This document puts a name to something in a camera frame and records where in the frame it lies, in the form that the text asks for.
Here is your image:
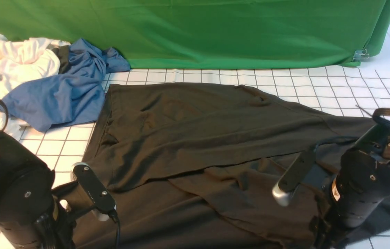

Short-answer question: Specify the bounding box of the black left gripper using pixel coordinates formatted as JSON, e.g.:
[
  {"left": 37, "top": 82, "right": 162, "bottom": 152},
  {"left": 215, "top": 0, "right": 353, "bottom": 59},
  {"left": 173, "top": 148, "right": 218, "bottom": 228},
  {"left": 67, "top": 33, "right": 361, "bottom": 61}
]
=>
[{"left": 0, "top": 145, "right": 75, "bottom": 249}]

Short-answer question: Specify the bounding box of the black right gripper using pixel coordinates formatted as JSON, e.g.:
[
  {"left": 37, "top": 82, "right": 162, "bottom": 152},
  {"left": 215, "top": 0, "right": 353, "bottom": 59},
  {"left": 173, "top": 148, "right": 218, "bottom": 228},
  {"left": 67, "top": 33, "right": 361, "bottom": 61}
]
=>
[{"left": 314, "top": 148, "right": 390, "bottom": 249}]

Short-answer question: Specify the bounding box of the dark gray long-sleeved shirt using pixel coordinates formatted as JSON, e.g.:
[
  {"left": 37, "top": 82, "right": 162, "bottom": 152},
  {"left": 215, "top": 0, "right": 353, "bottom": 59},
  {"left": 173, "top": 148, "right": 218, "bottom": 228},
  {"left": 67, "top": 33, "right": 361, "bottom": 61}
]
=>
[{"left": 83, "top": 83, "right": 374, "bottom": 249}]

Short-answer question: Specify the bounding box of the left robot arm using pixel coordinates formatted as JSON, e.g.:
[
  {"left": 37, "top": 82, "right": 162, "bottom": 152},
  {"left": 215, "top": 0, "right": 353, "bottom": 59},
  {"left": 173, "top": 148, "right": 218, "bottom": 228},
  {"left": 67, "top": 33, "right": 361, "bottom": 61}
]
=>
[{"left": 0, "top": 132, "right": 75, "bottom": 249}]

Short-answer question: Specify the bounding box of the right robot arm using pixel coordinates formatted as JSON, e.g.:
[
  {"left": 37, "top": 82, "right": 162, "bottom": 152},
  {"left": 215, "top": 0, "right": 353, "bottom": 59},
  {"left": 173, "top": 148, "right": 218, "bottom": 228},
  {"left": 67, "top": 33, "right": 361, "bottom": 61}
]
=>
[{"left": 311, "top": 108, "right": 390, "bottom": 249}]

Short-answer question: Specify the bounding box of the blue crumpled shirt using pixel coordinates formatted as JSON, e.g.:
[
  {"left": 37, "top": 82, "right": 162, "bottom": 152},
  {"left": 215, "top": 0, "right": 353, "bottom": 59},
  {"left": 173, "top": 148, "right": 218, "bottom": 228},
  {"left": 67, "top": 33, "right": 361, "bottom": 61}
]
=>
[{"left": 2, "top": 38, "right": 131, "bottom": 132}]

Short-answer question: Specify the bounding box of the white grid table mat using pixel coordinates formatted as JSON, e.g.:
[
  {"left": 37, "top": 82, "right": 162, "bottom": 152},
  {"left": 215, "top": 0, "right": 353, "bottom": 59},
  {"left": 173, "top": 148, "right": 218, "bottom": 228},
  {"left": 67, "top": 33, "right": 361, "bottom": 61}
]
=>
[{"left": 0, "top": 65, "right": 390, "bottom": 249}]

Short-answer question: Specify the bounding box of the metal binder clip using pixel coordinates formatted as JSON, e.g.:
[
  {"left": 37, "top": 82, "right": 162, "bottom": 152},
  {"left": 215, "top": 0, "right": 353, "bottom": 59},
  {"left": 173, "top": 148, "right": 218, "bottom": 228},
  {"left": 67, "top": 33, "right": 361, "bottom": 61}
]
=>
[{"left": 352, "top": 49, "right": 370, "bottom": 62}]

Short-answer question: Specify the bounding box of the green backdrop cloth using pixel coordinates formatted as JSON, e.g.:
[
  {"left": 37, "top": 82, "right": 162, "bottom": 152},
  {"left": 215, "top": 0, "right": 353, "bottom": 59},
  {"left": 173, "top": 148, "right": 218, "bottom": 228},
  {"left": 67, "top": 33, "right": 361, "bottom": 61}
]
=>
[{"left": 0, "top": 0, "right": 390, "bottom": 70}]

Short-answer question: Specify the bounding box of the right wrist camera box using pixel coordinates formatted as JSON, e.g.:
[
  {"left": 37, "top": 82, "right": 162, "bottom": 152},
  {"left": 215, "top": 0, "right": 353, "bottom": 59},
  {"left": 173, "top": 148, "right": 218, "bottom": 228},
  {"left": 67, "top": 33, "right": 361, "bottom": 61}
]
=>
[{"left": 272, "top": 150, "right": 316, "bottom": 207}]

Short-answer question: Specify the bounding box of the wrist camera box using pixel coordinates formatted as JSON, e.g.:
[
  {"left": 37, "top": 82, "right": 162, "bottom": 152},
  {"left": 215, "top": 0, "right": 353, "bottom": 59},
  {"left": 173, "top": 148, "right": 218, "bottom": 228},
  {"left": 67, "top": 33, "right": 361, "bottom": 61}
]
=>
[
  {"left": 272, "top": 150, "right": 316, "bottom": 207},
  {"left": 72, "top": 162, "right": 118, "bottom": 223}
]

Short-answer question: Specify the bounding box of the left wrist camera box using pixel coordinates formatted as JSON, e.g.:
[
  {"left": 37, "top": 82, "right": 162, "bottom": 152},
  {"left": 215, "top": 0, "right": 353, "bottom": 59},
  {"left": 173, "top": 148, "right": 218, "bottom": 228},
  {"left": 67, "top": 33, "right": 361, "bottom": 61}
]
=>
[{"left": 72, "top": 162, "right": 118, "bottom": 223}]

